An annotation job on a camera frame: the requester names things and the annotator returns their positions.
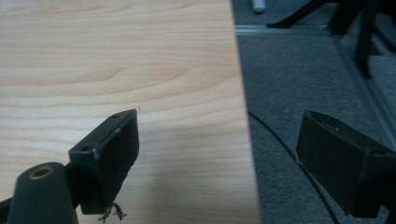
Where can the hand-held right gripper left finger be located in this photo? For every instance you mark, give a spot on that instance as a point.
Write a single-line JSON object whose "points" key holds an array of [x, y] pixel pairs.
{"points": [[106, 161]]}

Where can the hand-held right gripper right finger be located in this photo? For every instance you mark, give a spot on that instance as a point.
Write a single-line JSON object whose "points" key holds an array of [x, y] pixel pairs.
{"points": [[339, 165]]}

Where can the black tripod stand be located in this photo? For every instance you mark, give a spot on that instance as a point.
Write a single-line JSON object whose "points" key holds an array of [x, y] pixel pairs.
{"points": [[362, 37]]}

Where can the metal floor rail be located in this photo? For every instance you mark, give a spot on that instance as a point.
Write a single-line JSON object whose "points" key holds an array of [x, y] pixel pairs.
{"points": [[372, 99], [280, 30]]}

